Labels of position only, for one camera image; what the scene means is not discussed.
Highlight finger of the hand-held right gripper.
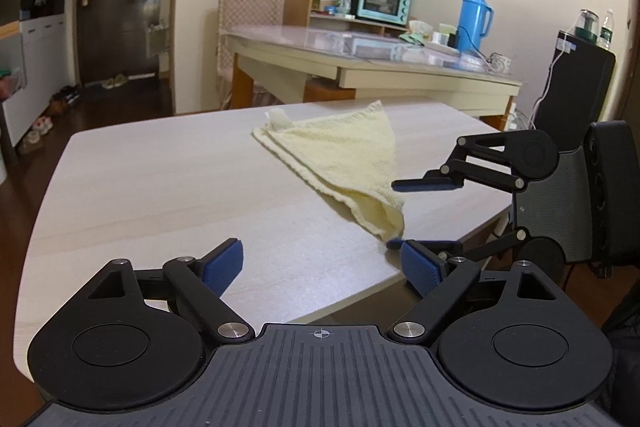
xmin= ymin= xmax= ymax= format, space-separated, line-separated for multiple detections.
xmin=391 ymin=131 xmax=527 ymax=194
xmin=386 ymin=227 xmax=533 ymax=265

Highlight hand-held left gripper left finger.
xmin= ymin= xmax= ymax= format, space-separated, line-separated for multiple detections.
xmin=85 ymin=237 xmax=258 ymax=347

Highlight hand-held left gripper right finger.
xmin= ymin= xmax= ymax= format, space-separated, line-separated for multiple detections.
xmin=389 ymin=238 xmax=565 ymax=347

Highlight pale yellow towel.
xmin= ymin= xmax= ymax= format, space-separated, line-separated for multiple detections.
xmin=251 ymin=99 xmax=406 ymax=243

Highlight beige dining table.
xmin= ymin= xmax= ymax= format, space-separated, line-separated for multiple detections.
xmin=222 ymin=24 xmax=523 ymax=118

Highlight black cabinet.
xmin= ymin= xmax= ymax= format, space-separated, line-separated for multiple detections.
xmin=532 ymin=29 xmax=617 ymax=152

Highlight white power strip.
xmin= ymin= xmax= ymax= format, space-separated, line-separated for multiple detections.
xmin=482 ymin=53 xmax=513 ymax=75

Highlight green tissue packet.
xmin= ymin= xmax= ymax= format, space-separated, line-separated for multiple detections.
xmin=399 ymin=21 xmax=433 ymax=45

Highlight clear plastic bottle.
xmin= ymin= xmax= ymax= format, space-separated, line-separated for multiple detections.
xmin=597 ymin=9 xmax=615 ymax=50

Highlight blue thermos jug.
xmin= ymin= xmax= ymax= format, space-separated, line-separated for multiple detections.
xmin=457 ymin=0 xmax=495 ymax=52

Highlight wooden shelf riser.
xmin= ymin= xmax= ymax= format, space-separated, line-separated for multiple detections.
xmin=309 ymin=11 xmax=408 ymax=38

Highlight green glass kettle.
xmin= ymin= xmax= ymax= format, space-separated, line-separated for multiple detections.
xmin=574 ymin=9 xmax=601 ymax=42

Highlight small cardboard box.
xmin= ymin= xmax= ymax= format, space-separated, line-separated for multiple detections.
xmin=283 ymin=0 xmax=313 ymax=26

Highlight row of shoes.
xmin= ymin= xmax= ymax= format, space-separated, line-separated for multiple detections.
xmin=17 ymin=84 xmax=83 ymax=155

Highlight patterned fabric chair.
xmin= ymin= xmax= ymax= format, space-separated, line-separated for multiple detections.
xmin=216 ymin=0 xmax=286 ymax=108

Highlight white and dark cabinet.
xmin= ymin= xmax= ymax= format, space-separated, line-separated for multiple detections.
xmin=0 ymin=0 xmax=68 ymax=148

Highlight white cable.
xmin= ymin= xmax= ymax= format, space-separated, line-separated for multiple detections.
xmin=530 ymin=24 xmax=581 ymax=130

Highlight clear wall rack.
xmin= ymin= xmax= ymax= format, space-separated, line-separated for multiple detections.
xmin=145 ymin=21 xmax=168 ymax=56

